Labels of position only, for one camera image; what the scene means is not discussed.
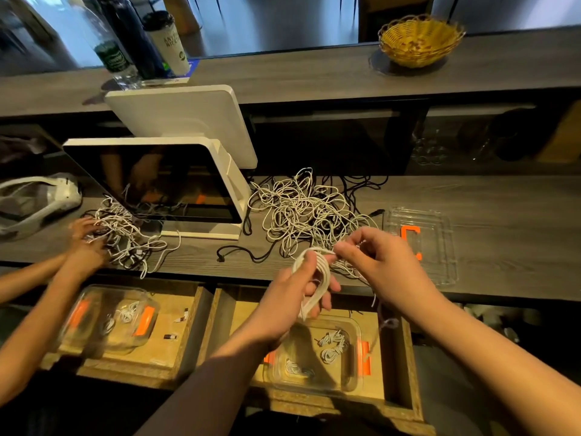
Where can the blue white notebook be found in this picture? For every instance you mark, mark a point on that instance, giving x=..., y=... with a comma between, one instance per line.
x=193, y=68

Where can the clear container drawer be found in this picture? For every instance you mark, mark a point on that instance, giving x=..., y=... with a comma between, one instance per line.
x=82, y=336
x=300, y=377

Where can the white touchscreen monitor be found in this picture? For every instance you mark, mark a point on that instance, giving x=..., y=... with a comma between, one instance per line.
x=154, y=181

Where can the person's left hand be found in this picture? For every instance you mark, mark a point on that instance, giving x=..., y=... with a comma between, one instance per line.
x=281, y=304

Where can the person's left forearm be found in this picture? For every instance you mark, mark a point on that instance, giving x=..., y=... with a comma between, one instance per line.
x=204, y=386

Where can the grey wooden bar counter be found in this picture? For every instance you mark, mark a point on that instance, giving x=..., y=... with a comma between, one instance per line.
x=300, y=77

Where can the clear plastic water bottle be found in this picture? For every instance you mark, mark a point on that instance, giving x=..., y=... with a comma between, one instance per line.
x=113, y=57

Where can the pile of white containers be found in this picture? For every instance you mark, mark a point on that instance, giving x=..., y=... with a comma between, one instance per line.
x=508, y=320

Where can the white paper coffee cup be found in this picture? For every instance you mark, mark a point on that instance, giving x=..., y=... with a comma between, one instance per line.
x=168, y=42

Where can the brown wooden chair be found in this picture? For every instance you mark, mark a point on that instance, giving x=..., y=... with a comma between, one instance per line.
x=395, y=6

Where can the wooden drawer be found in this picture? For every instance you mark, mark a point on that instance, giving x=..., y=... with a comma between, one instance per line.
x=399, y=377
x=191, y=345

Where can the person's right hand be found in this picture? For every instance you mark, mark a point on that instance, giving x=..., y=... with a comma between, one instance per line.
x=390, y=268

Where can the black thermos bottle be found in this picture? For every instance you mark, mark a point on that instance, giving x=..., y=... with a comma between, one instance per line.
x=132, y=36

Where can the small white connector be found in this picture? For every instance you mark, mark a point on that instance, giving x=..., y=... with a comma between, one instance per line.
x=170, y=337
x=181, y=315

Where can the person's right forearm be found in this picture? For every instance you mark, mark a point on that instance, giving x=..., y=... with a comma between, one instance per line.
x=508, y=367

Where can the white headset device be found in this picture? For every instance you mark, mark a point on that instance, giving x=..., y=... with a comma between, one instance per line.
x=63, y=190

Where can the another person's forearm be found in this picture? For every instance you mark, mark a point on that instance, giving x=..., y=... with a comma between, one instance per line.
x=41, y=331
x=27, y=278

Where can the yellow woven basket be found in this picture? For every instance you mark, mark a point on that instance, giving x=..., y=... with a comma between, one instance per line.
x=421, y=40

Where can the white customer display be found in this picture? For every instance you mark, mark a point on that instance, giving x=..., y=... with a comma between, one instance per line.
x=181, y=122

